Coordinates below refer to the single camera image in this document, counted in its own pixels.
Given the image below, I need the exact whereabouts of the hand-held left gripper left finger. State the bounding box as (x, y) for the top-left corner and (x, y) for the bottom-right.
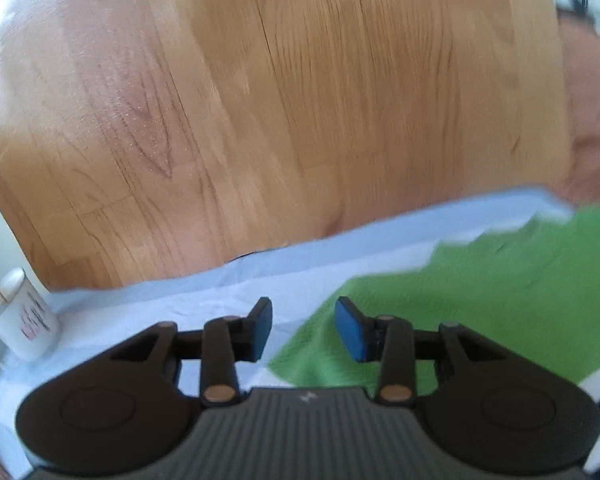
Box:
(110, 296), (273, 406)

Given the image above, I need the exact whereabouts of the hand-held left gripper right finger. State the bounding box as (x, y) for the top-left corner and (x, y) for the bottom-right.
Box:
(334, 296), (506, 406)

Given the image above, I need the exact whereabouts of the green knit sweater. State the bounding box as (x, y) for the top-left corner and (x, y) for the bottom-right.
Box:
(267, 204), (600, 396)

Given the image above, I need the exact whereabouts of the striped blue bed sheet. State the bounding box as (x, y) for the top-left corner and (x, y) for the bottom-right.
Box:
(0, 187), (600, 480)

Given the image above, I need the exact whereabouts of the white enamel mug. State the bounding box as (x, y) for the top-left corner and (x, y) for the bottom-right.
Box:
(0, 267), (62, 368)

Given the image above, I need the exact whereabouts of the brown seat mat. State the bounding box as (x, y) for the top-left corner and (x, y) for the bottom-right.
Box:
(555, 17), (600, 208)

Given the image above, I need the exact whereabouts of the wood-grain wall sheet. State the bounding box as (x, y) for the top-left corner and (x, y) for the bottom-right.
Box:
(0, 0), (576, 293)

